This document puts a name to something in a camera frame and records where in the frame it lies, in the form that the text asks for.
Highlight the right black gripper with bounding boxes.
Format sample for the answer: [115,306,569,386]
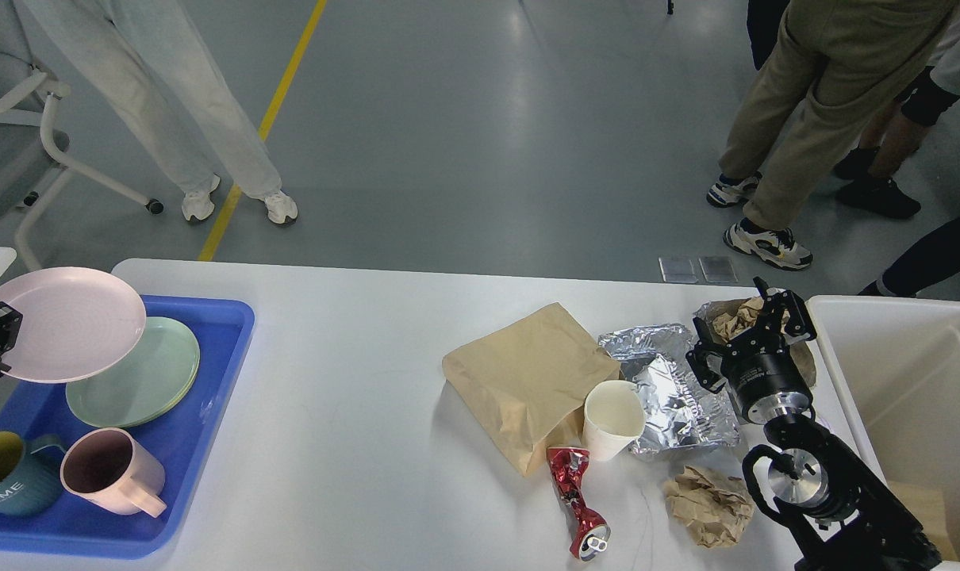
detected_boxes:
[686,276,817,425]

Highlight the pink plate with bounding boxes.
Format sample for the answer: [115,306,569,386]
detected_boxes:
[0,267,147,383]

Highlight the pink mug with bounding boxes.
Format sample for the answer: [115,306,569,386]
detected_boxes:
[60,427,166,518]

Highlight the brown paper bag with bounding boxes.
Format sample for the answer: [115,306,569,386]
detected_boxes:
[441,303,620,477]

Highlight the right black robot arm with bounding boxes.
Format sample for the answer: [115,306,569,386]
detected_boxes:
[686,278,942,570]

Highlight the foil bowl with paper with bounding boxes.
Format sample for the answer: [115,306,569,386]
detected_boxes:
[694,296,816,388]

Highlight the floor outlet plates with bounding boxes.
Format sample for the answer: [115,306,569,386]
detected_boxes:
[658,256,739,283]

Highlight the crumpled aluminium foil tray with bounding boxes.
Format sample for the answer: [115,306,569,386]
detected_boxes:
[597,323,740,462]

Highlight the teal mug yellow inside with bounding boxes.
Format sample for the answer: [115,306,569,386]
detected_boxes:
[0,431,67,516]

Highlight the white paper cup upright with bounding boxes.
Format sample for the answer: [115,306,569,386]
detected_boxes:
[582,380,646,462]

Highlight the green plate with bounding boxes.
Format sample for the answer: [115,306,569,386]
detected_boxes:
[64,316,201,429]

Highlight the grey office chair left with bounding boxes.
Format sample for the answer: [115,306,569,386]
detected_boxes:
[0,1,163,271]

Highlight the white plastic bin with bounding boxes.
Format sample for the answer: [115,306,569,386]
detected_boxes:
[807,296,960,570]

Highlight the crumpled brown paper ball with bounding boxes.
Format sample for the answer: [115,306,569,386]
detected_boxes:
[662,466,755,549]

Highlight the blue plastic tray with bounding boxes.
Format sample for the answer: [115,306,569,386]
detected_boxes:
[0,295,255,559]

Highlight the person in black shorts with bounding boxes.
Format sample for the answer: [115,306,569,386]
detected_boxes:
[833,5,960,218]

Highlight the crushed red can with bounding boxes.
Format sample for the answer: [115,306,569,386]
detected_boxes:
[546,446,611,561]

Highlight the person in khaki trousers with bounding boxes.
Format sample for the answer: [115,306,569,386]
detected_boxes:
[708,1,958,270]

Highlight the person in white trousers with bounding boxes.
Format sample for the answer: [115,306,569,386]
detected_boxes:
[25,1,298,225]

